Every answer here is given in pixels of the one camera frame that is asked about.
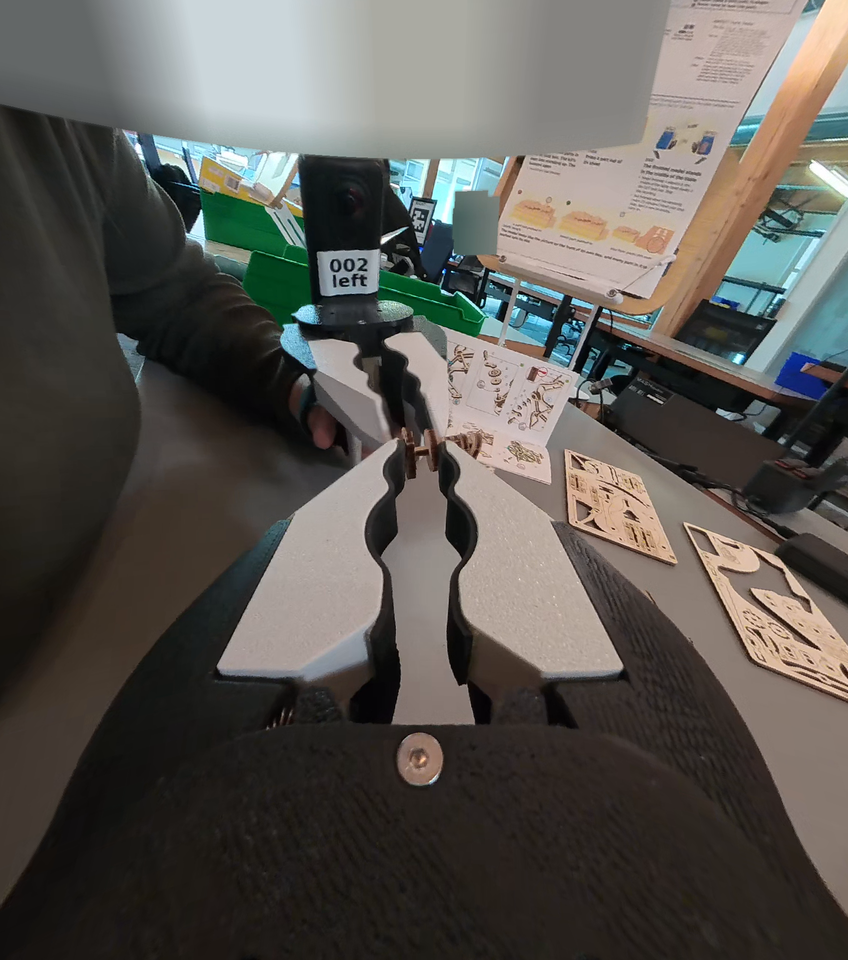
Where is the black equipment case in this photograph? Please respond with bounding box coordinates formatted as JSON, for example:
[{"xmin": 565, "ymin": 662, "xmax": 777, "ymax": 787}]
[{"xmin": 602, "ymin": 373, "xmax": 773, "ymax": 455}]

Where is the ceiling light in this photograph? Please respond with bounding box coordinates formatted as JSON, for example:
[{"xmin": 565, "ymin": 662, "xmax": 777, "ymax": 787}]
[{"xmin": 808, "ymin": 157, "xmax": 848, "ymax": 199}]

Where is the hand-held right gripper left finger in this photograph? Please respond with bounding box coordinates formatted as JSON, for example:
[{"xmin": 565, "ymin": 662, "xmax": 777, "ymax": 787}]
[{"xmin": 217, "ymin": 439, "xmax": 404, "ymax": 717}]

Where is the background wooden desk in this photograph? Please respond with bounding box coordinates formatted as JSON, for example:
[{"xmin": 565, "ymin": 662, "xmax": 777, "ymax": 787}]
[{"xmin": 592, "ymin": 311, "xmax": 848, "ymax": 451}]

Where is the person's left hand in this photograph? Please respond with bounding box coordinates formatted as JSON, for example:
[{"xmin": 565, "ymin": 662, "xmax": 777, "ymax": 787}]
[{"xmin": 289, "ymin": 371, "xmax": 356, "ymax": 453}]

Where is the plain wooden post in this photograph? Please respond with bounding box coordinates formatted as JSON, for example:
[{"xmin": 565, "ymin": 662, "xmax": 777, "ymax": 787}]
[{"xmin": 652, "ymin": 0, "xmax": 848, "ymax": 340}]

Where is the printed instruction sheet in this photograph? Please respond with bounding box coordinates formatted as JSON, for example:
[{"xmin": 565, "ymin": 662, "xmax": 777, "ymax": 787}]
[{"xmin": 496, "ymin": 0, "xmax": 809, "ymax": 303}]

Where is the person's torso in olive sweater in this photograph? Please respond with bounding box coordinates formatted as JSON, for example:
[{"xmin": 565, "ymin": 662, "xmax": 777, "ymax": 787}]
[{"xmin": 0, "ymin": 90, "xmax": 203, "ymax": 759}]

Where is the wooden parts sheet with cutout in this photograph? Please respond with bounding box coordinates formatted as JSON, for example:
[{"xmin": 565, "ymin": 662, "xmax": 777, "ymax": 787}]
[{"xmin": 683, "ymin": 521, "xmax": 848, "ymax": 724}]

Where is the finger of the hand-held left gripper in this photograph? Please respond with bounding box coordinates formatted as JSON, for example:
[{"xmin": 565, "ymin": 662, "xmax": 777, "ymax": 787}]
[
  {"xmin": 381, "ymin": 331, "xmax": 455, "ymax": 442},
  {"xmin": 313, "ymin": 341, "xmax": 391, "ymax": 447}
]

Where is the black cable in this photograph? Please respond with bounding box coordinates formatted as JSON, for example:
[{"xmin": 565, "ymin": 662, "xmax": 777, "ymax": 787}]
[{"xmin": 682, "ymin": 468, "xmax": 788, "ymax": 540}]

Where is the wooden gear axle assembly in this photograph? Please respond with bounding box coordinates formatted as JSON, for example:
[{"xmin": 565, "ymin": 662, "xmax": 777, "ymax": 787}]
[{"xmin": 396, "ymin": 426, "xmax": 486, "ymax": 479}]

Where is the person's left forearm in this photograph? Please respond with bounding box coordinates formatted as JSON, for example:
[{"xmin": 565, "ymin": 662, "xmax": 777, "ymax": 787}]
[{"xmin": 110, "ymin": 225, "xmax": 317, "ymax": 449}]

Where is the blue storage bin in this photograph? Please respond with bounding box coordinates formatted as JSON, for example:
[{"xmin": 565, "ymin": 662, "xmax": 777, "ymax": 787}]
[{"xmin": 776, "ymin": 349, "xmax": 831, "ymax": 400}]

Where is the large green plastic bin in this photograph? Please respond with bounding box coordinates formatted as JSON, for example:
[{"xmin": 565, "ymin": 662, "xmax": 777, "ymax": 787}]
[{"xmin": 242, "ymin": 247, "xmax": 488, "ymax": 348}]

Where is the white clipboard stand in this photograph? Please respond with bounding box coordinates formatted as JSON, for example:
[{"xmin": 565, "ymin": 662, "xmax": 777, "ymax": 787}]
[{"xmin": 497, "ymin": 255, "xmax": 676, "ymax": 361}]

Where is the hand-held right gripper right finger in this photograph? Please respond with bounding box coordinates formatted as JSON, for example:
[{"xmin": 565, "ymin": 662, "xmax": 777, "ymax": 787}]
[{"xmin": 439, "ymin": 441, "xmax": 625, "ymax": 710}]

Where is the black mesh office chair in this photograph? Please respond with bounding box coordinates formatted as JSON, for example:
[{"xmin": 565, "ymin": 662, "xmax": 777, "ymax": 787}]
[{"xmin": 692, "ymin": 298, "xmax": 779, "ymax": 354}]

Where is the white instruction booklet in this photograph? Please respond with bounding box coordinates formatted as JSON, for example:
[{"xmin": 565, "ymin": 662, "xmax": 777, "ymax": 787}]
[{"xmin": 442, "ymin": 333, "xmax": 573, "ymax": 486}]

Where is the black desktop device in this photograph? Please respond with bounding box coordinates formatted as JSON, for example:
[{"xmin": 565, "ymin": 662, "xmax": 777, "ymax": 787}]
[{"xmin": 741, "ymin": 456, "xmax": 848, "ymax": 517}]

